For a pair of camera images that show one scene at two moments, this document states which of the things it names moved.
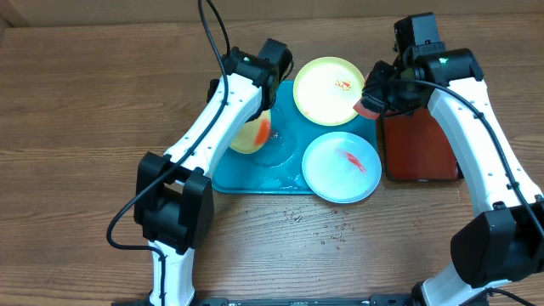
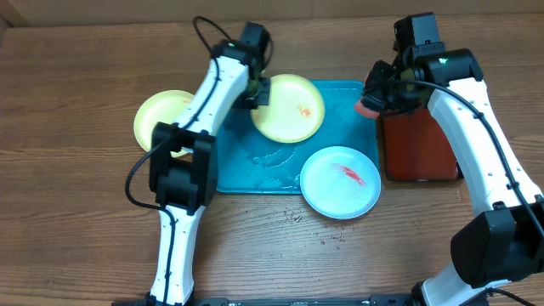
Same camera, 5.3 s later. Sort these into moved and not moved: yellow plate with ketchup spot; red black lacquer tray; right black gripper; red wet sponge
Moved: yellow plate with ketchup spot
Not moved: right black gripper; red black lacquer tray; red wet sponge
